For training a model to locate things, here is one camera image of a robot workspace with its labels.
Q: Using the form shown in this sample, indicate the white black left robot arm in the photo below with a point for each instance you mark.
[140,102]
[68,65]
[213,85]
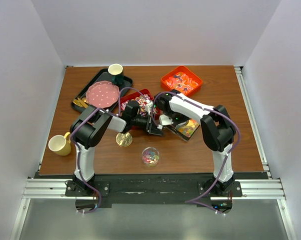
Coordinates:
[88,130]

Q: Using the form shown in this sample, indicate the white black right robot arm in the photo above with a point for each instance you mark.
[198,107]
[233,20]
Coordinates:
[218,131]

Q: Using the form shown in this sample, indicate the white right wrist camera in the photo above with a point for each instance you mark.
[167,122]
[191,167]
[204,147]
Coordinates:
[164,120]

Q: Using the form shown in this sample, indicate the tin of star candies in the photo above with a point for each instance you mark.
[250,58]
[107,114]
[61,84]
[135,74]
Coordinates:
[184,130]

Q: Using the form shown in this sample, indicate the dark green mug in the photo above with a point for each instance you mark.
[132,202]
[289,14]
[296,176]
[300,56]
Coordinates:
[117,73]

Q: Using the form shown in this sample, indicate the clear glass jar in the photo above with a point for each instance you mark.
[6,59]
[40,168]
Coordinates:
[150,156]

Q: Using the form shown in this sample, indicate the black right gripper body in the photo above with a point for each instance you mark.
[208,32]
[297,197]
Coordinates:
[176,118]

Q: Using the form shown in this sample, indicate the orange box of candies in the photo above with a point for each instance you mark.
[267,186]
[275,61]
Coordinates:
[183,80]

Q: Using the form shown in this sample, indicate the yellow mug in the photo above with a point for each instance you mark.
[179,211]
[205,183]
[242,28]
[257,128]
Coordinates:
[60,144]

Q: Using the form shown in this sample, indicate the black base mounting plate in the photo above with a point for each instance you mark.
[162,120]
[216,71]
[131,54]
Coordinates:
[104,190]

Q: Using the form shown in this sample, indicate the gold jar lid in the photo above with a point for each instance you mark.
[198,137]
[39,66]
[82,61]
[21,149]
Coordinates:
[124,139]

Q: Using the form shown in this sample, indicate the red box of swirl candies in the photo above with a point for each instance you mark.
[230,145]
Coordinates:
[140,100]

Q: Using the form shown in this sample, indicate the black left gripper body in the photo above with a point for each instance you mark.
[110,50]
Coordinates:
[148,120]

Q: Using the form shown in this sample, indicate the gold cutlery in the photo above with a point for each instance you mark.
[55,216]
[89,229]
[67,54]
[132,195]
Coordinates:
[79,102]

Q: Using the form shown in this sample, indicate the aluminium frame rail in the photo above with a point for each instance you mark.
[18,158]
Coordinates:
[252,189]

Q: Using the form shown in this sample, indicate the pink polka dot plate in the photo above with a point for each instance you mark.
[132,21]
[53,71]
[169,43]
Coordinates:
[102,94]

